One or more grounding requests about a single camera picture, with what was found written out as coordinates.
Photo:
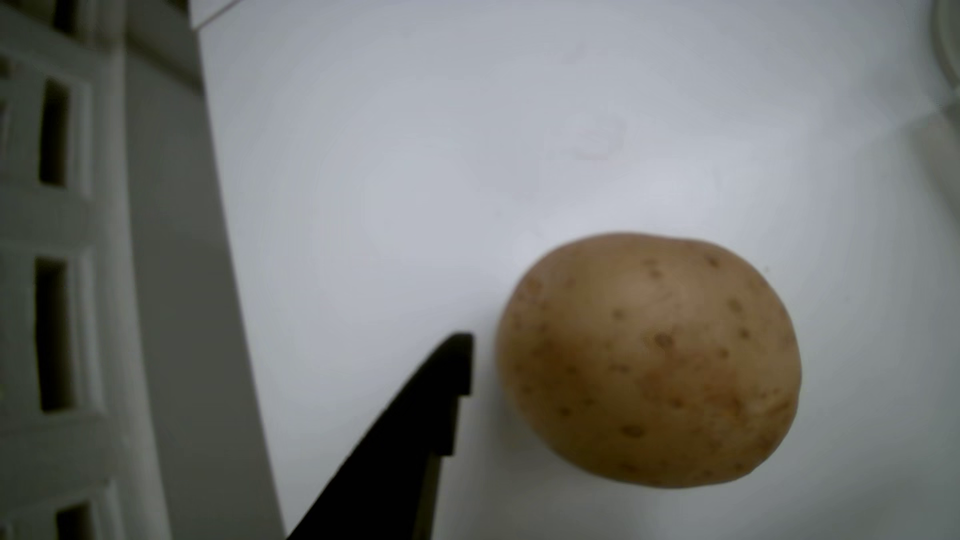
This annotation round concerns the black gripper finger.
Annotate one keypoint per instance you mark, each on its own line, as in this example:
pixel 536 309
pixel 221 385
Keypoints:
pixel 397 457

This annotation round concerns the brown potato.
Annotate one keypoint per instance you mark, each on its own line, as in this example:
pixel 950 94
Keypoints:
pixel 649 360

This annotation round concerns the white lattice crate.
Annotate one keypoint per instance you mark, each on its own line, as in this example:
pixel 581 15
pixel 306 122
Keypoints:
pixel 67 300

